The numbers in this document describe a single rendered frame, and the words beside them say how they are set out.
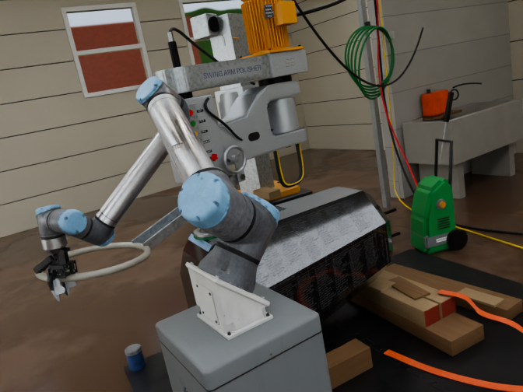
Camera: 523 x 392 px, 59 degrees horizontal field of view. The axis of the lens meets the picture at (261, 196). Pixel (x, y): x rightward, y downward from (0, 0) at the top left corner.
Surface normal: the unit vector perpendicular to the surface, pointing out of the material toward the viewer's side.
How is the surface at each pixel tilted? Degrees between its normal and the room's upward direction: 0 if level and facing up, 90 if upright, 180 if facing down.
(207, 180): 54
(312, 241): 45
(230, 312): 90
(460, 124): 90
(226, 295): 90
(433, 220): 90
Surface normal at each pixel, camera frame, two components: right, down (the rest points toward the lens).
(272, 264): 0.22, -0.60
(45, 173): 0.53, 0.10
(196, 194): -0.49, -0.33
